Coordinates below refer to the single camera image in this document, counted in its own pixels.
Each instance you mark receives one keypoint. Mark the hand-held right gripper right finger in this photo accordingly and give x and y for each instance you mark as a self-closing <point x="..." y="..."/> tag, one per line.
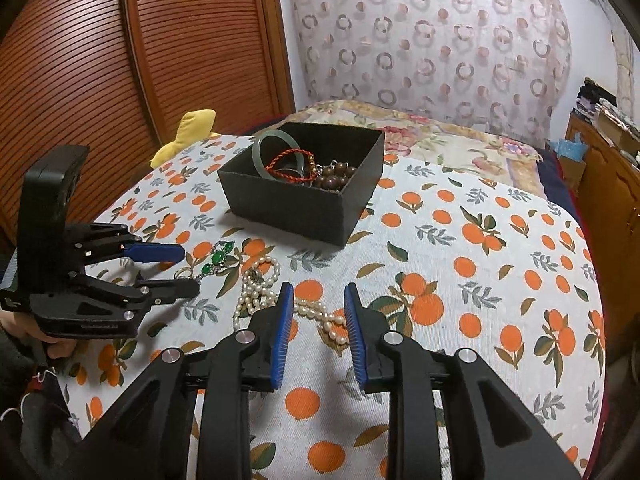
<point x="352" y="335"/>

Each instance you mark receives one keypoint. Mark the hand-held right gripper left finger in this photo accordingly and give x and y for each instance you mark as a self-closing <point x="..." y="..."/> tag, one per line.
<point x="280" y="335"/>

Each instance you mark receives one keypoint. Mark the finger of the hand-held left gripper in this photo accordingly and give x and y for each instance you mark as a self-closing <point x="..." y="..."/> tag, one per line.
<point x="155" y="253"/>
<point x="175" y="290"/>

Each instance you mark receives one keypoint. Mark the black storage box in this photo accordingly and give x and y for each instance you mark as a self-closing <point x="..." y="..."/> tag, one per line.
<point x="300" y="215"/>

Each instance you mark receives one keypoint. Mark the pale green jade bangle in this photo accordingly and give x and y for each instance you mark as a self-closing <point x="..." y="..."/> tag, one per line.
<point x="257" y="160"/>

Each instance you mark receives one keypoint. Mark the person's left forearm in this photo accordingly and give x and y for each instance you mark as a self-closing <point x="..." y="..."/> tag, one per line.
<point x="30" y="410"/>

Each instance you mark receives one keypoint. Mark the person's left hand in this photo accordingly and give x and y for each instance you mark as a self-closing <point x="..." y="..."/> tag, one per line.
<point x="60" y="349"/>

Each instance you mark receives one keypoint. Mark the orange fruit print tablecloth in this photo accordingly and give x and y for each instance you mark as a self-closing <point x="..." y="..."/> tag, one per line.
<point x="450" y="285"/>

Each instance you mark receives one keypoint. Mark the yellow plush toy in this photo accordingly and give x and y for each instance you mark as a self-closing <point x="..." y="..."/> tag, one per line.
<point x="192" y="127"/>

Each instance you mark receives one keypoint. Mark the brown slatted wooden wardrobe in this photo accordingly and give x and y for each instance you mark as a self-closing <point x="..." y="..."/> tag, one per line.
<point x="125" y="60"/>

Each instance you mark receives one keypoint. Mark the floral bed blanket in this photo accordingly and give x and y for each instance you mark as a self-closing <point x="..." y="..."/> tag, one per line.
<point x="440" y="145"/>

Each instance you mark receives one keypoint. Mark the dark blue bed cover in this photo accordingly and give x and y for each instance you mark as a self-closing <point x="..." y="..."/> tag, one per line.
<point x="565" y="180"/>

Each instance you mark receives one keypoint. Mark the blue plastic bag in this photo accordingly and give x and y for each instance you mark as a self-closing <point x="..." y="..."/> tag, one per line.
<point x="572" y="149"/>

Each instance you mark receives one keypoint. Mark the wooden side cabinet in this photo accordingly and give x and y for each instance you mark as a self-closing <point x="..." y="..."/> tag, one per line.
<point x="615" y="195"/>

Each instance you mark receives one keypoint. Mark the circle print sheer curtain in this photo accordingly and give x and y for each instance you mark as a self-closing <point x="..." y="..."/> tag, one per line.
<point x="425" y="45"/>

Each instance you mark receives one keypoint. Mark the brown cardboard box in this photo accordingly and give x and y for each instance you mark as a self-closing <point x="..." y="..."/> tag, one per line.
<point x="617" y="127"/>

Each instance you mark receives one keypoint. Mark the pile of folded clothes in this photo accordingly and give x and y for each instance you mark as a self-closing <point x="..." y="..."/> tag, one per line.
<point x="595" y="97"/>

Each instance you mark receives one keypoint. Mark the tied beige window curtain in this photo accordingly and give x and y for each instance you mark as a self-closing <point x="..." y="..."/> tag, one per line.
<point x="622" y="65"/>

